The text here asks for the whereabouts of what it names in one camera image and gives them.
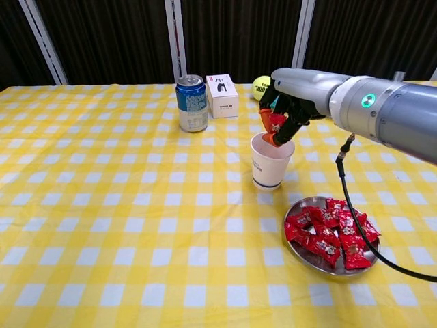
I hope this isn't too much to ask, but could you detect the white paper cup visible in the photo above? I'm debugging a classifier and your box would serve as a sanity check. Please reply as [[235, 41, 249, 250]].
[[250, 131, 296, 191]]

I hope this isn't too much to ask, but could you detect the round silver metal plate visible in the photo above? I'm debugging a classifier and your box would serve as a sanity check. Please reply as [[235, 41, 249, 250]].
[[283, 196, 382, 277]]

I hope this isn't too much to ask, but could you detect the yellow white checked tablecloth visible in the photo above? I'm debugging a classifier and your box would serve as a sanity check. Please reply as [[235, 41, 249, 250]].
[[0, 80, 437, 328]]

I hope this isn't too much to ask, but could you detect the yellow tennis ball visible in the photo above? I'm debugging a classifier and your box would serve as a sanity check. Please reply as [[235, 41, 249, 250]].
[[251, 75, 272, 101]]

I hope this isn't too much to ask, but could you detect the black pleated curtain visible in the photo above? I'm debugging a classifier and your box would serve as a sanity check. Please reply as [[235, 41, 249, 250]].
[[0, 0, 437, 92]]

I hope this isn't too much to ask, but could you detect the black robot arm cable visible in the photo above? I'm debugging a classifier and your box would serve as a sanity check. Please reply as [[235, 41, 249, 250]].
[[335, 133, 437, 284]]

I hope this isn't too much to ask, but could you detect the blue white drink can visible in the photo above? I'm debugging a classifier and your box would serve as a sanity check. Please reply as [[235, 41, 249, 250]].
[[175, 74, 209, 133]]

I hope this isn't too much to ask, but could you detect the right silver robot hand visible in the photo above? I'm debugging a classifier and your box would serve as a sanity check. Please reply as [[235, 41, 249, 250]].
[[258, 67, 350, 148]]

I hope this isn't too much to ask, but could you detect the small white product box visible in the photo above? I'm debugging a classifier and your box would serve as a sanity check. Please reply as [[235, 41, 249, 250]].
[[206, 74, 239, 120]]

